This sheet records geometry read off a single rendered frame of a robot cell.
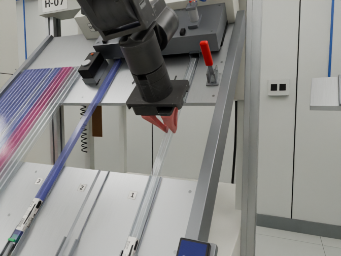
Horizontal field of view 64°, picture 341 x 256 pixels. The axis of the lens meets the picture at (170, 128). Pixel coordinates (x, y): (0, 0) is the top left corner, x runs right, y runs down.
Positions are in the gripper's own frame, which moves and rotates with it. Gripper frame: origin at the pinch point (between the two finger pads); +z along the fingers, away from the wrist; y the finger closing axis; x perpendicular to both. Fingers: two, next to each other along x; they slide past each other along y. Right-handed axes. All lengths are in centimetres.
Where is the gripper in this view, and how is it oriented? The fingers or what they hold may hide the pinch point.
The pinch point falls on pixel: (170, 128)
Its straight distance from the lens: 53.5
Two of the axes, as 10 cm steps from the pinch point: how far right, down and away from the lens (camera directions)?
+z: 2.6, 6.9, 6.7
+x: -2.9, 7.2, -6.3
